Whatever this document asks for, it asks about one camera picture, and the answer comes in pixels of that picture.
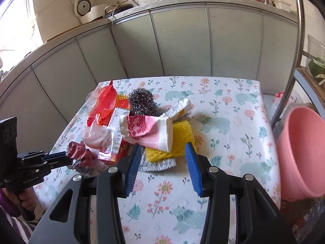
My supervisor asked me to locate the grey kitchen cabinet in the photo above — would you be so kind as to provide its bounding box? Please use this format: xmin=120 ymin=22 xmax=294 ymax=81
xmin=0 ymin=0 xmax=298 ymax=145

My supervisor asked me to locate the white plastic container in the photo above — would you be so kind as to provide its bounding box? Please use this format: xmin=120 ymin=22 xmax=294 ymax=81
xmin=275 ymin=0 xmax=293 ymax=12

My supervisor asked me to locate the red yellow packet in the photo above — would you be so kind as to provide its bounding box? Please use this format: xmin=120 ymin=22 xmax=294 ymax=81
xmin=115 ymin=94 xmax=131 ymax=110

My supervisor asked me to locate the wooden shelf rack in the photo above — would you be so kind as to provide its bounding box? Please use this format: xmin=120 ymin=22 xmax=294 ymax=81
xmin=292 ymin=49 xmax=325 ymax=108

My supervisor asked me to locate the red plastic packet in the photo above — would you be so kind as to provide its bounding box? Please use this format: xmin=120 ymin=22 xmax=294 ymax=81
xmin=86 ymin=80 xmax=119 ymax=127

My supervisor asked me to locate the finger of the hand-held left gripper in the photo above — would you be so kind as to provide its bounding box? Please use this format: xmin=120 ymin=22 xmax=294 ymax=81
xmin=48 ymin=158 xmax=75 ymax=170
xmin=46 ymin=151 xmax=68 ymax=162

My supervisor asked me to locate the black countertop appliance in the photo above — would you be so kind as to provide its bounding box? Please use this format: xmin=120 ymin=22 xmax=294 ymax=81
xmin=105 ymin=3 xmax=134 ymax=16

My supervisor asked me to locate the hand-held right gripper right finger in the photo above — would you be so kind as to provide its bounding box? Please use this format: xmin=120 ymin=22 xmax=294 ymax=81
xmin=185 ymin=142 xmax=297 ymax=244

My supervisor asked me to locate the red white cardboard box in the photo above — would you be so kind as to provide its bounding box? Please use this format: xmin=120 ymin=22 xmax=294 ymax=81
xmin=98 ymin=107 xmax=136 ymax=164

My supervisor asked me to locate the pink plastic basin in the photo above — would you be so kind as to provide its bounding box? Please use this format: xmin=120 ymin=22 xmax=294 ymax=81
xmin=275 ymin=106 xmax=325 ymax=203

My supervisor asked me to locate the floral bear tablecloth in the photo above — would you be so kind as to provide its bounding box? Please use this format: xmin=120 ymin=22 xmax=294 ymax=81
xmin=33 ymin=76 xmax=283 ymax=244

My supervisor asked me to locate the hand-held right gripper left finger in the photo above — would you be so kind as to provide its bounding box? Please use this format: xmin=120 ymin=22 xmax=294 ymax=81
xmin=29 ymin=144 xmax=143 ymax=244

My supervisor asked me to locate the red foil wrapper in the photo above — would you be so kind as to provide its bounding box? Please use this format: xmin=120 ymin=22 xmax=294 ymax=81
xmin=66 ymin=141 xmax=99 ymax=176

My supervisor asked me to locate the white rice cooker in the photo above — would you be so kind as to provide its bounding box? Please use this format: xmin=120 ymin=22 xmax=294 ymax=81
xmin=75 ymin=0 xmax=108 ymax=25

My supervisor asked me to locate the silver scouring pad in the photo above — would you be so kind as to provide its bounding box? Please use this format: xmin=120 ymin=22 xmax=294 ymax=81
xmin=137 ymin=147 xmax=180 ymax=172

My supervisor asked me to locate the white power cable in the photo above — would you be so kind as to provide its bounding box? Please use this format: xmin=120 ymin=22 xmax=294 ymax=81
xmin=111 ymin=1 xmax=120 ymax=27

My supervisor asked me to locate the green vegetable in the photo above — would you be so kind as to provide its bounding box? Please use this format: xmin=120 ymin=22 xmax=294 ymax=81
xmin=308 ymin=57 xmax=325 ymax=79

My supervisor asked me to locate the pink white tissue packet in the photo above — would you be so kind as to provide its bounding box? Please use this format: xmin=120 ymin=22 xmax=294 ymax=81
xmin=119 ymin=114 xmax=174 ymax=153

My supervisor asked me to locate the yellow mesh sponge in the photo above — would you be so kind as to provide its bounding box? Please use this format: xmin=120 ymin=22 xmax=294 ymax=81
xmin=144 ymin=120 xmax=196 ymax=163

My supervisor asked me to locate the curved metal pole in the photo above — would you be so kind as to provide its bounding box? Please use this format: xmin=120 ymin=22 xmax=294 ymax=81
xmin=270 ymin=0 xmax=306 ymax=131

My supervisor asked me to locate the person's left hand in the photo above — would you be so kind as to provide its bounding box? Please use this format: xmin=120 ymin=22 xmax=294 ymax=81
xmin=4 ymin=187 xmax=38 ymax=210

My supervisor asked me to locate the steel wool scrubber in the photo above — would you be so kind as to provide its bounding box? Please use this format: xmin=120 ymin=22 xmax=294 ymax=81
xmin=128 ymin=86 xmax=166 ymax=118

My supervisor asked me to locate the red white plastic bag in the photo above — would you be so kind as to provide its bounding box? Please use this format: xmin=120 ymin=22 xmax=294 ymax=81
xmin=273 ymin=90 xmax=298 ymax=119

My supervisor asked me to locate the striped clothing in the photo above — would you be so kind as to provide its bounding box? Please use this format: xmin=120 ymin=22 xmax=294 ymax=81
xmin=0 ymin=207 xmax=42 ymax=244

